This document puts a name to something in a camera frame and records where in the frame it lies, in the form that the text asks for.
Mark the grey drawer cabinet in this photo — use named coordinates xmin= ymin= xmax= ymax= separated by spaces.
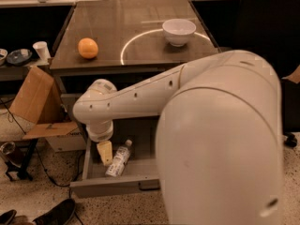
xmin=49 ymin=0 xmax=221 ymax=136

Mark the orange ball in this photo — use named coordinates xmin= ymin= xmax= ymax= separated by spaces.
xmin=78 ymin=37 xmax=98 ymax=59

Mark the white bowl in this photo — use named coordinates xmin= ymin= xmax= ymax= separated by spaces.
xmin=162 ymin=19 xmax=196 ymax=47

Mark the clear plastic bottle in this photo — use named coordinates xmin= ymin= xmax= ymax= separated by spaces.
xmin=105 ymin=140 xmax=132 ymax=177

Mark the black shoe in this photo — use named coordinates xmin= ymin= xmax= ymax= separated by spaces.
xmin=33 ymin=198 xmax=76 ymax=225
xmin=0 ymin=209 xmax=17 ymax=225

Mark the white paper cup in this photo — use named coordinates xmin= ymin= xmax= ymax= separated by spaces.
xmin=33 ymin=41 xmax=51 ymax=61

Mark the dark blue plate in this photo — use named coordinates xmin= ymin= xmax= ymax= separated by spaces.
xmin=7 ymin=49 xmax=32 ymax=67

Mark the brown cardboard box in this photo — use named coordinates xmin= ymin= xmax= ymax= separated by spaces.
xmin=9 ymin=67 xmax=86 ymax=152

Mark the black office chair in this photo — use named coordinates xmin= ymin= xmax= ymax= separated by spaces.
xmin=232 ymin=0 xmax=300 ymax=147

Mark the upper grey drawer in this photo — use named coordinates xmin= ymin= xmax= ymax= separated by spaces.
xmin=61 ymin=93 xmax=82 ymax=120

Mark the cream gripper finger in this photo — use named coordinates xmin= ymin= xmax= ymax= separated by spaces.
xmin=97 ymin=141 xmax=113 ymax=166

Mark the black floor cable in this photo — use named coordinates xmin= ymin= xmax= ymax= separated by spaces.
xmin=0 ymin=98 xmax=84 ymax=225

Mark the open middle drawer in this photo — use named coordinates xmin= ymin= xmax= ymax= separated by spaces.
xmin=70 ymin=116 xmax=160 ymax=198

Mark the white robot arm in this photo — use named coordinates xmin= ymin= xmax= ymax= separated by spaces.
xmin=73 ymin=51 xmax=283 ymax=225

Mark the dark cup on stand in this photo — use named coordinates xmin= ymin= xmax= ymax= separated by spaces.
xmin=0 ymin=142 xmax=24 ymax=165

